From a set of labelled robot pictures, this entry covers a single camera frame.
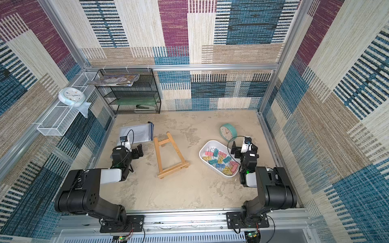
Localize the white plastic storage box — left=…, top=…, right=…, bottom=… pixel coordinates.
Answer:
left=199, top=140, right=240, bottom=178

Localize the small wooden easel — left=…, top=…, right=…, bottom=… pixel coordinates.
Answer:
left=154, top=132, right=190, bottom=179

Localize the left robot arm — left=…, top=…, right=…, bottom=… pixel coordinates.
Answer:
left=54, top=144, right=144, bottom=233

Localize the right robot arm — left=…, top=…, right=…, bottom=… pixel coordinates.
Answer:
left=226, top=138, right=297, bottom=230

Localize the teal alarm clock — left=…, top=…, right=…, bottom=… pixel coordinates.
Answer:
left=219, top=124, right=238, bottom=142

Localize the clear zip document pouch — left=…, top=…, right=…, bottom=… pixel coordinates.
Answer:
left=119, top=122, right=154, bottom=143

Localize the magazine on shelf top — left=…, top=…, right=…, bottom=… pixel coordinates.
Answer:
left=87, top=75, right=140, bottom=87

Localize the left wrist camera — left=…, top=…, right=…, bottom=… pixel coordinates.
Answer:
left=120, top=136, right=131, bottom=151

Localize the black wire mesh shelf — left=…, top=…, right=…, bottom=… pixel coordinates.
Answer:
left=93, top=68, right=162, bottom=115

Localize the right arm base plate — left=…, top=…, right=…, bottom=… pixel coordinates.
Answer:
left=225, top=212, right=269, bottom=230

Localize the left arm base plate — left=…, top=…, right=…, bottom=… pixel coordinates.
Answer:
left=100, top=215, right=145, bottom=233

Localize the white wire wall basket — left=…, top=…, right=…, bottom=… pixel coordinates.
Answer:
left=37, top=72, right=96, bottom=136

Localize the white round wall clock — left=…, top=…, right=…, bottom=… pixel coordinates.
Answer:
left=58, top=87, right=86, bottom=107

